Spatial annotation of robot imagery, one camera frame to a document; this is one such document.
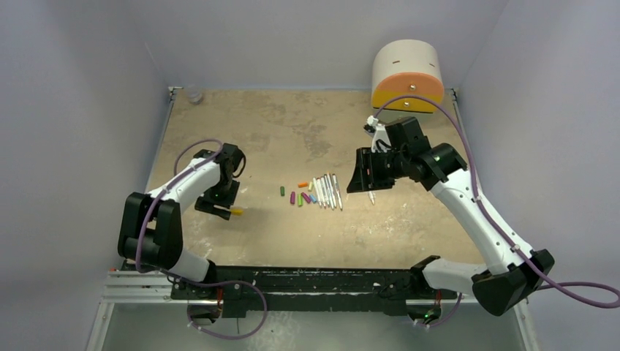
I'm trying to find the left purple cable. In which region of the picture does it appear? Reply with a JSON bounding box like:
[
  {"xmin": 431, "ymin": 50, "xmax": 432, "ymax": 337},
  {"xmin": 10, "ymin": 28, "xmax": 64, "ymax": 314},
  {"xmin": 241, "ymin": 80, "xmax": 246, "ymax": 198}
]
[{"xmin": 135, "ymin": 139, "xmax": 268, "ymax": 341}]

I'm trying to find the round three-drawer cabinet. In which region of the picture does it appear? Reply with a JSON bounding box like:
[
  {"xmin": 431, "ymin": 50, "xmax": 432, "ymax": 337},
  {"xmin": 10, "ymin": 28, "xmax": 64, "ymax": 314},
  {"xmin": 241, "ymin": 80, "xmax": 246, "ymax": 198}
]
[{"xmin": 371, "ymin": 39, "xmax": 445, "ymax": 113}]

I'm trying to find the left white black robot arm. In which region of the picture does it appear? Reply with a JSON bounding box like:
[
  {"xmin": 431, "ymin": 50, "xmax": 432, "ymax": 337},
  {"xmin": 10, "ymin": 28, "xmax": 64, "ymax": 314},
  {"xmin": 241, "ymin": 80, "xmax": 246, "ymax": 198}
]
[{"xmin": 118, "ymin": 143, "xmax": 246, "ymax": 299}]

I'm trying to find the magenta cap marker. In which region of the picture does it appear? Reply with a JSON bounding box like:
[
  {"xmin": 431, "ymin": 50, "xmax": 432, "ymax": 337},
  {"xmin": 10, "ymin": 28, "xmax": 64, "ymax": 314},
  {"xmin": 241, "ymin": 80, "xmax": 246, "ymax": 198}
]
[{"xmin": 323, "ymin": 174, "xmax": 335, "ymax": 211}]

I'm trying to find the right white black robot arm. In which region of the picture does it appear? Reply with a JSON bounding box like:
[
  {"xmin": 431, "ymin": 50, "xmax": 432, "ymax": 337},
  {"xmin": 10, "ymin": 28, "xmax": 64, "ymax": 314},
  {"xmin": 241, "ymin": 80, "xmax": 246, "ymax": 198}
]
[{"xmin": 347, "ymin": 116, "xmax": 555, "ymax": 316}]

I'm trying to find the magenta pen cap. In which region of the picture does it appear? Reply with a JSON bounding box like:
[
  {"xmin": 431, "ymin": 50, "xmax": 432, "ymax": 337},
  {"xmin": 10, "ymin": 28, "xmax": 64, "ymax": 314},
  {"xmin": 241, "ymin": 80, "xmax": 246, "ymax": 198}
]
[{"xmin": 301, "ymin": 192, "xmax": 312, "ymax": 203}]

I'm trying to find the clear plastic cup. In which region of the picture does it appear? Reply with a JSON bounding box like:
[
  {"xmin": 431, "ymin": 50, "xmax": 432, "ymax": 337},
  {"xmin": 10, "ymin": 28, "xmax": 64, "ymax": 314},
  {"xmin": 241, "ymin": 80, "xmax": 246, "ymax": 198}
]
[{"xmin": 184, "ymin": 86, "xmax": 203, "ymax": 105}]

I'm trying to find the purple cap marker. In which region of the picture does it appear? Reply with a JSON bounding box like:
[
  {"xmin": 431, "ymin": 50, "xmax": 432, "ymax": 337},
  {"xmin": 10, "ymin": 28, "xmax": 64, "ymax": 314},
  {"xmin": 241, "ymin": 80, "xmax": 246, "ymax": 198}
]
[{"xmin": 332, "ymin": 174, "xmax": 344, "ymax": 211}]

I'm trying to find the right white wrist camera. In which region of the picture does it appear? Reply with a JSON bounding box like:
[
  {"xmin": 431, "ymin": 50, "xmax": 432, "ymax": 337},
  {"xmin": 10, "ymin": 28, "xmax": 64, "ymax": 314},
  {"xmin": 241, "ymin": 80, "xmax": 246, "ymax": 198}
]
[{"xmin": 363, "ymin": 116, "xmax": 391, "ymax": 153}]

